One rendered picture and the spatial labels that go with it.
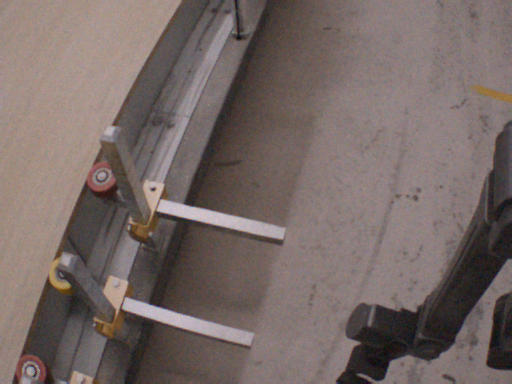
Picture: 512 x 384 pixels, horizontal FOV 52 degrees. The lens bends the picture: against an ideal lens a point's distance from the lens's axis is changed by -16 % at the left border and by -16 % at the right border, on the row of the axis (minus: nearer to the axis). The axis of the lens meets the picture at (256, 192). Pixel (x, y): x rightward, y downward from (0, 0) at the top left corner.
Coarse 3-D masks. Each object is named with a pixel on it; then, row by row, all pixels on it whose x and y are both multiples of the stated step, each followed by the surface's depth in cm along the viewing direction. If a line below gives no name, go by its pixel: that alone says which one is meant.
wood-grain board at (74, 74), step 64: (0, 0) 176; (64, 0) 170; (128, 0) 166; (0, 64) 156; (64, 64) 153; (128, 64) 150; (0, 128) 142; (64, 128) 140; (0, 192) 131; (64, 192) 130; (0, 256) 122; (0, 320) 114
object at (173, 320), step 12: (132, 300) 123; (132, 312) 122; (144, 312) 122; (156, 312) 122; (168, 312) 121; (168, 324) 120; (180, 324) 120; (192, 324) 120; (204, 324) 120; (216, 324) 120; (204, 336) 120; (216, 336) 118; (228, 336) 118; (240, 336) 118; (252, 336) 118
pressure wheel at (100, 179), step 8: (96, 168) 132; (104, 168) 133; (88, 176) 131; (96, 176) 132; (104, 176) 131; (112, 176) 131; (88, 184) 130; (96, 184) 130; (104, 184) 130; (112, 184) 130; (96, 192) 130; (104, 192) 130; (112, 192) 131
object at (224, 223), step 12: (120, 192) 137; (108, 204) 139; (120, 204) 137; (168, 204) 135; (180, 204) 135; (168, 216) 135; (180, 216) 133; (192, 216) 133; (204, 216) 133; (216, 216) 133; (228, 216) 133; (204, 228) 135; (216, 228) 133; (228, 228) 132; (240, 228) 131; (252, 228) 131; (264, 228) 131; (276, 228) 131; (264, 240) 132; (276, 240) 130
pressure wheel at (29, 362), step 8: (24, 360) 108; (32, 360) 108; (40, 360) 108; (16, 368) 107; (24, 368) 107; (32, 368) 107; (40, 368) 107; (48, 368) 109; (32, 376) 106; (40, 376) 106; (48, 376) 108
